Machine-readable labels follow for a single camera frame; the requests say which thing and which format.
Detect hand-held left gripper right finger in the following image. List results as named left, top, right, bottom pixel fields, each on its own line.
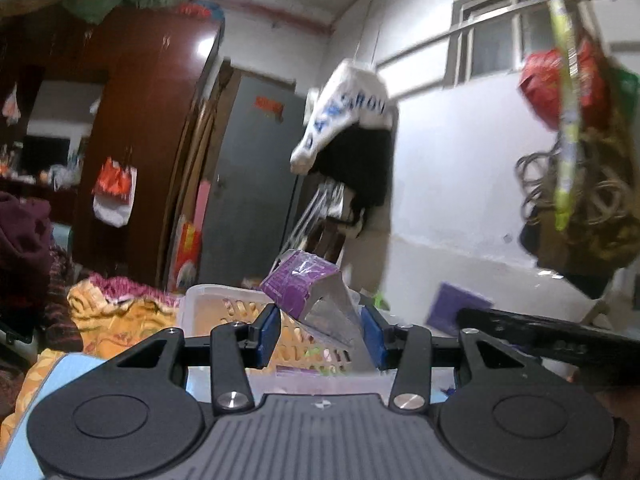
left=359, top=305, right=543, bottom=412

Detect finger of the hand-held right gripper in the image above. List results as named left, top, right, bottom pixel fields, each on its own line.
left=456, top=307, right=640, bottom=388

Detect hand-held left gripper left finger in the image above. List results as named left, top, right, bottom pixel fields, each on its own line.
left=107, top=304, right=282, bottom=413

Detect translucent plastic basket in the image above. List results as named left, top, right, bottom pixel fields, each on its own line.
left=177, top=284, right=401, bottom=396

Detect purple medicine box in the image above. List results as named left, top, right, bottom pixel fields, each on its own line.
left=259, top=249, right=363, bottom=361

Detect dark brown bag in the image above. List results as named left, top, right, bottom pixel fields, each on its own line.
left=519, top=200, right=640, bottom=298

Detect blue bag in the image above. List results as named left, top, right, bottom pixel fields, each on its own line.
left=425, top=281, right=494, bottom=337

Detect red printed bag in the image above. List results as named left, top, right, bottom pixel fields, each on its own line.
left=171, top=214, right=202, bottom=292

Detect metal clothes hangers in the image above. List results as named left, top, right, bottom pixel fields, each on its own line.
left=286, top=182, right=347, bottom=262

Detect orange patterned blanket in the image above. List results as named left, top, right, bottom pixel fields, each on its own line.
left=12, top=274, right=187, bottom=411

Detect grey door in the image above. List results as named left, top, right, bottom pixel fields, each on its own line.
left=200, top=67, right=313, bottom=292

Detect red and white plastic bag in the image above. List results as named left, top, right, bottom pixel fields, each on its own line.
left=92, top=156, right=139, bottom=229

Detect white and black hoodie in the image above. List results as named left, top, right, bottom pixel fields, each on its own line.
left=290, top=59, right=399, bottom=239

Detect red door sticker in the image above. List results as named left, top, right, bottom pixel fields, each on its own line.
left=254, top=95, right=284, bottom=122

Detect red hanging bag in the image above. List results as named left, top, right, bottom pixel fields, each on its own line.
left=517, top=42, right=610, bottom=132

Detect dark wooden wardrobe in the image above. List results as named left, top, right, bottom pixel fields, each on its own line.
left=0, top=7, right=224, bottom=288

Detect dark red cloth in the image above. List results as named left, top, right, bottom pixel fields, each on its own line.
left=0, top=190, right=83, bottom=353

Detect black television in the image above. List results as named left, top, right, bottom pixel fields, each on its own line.
left=21, top=135, right=72, bottom=177

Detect metal rod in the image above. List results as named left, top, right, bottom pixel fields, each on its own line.
left=375, top=0, right=633, bottom=68

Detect window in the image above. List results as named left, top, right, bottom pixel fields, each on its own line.
left=451, top=0, right=603, bottom=88

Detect coiled rope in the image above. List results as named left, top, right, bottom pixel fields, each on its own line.
left=515, top=137, right=632, bottom=227

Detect yellow-green strap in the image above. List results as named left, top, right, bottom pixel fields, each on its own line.
left=544, top=0, right=585, bottom=232

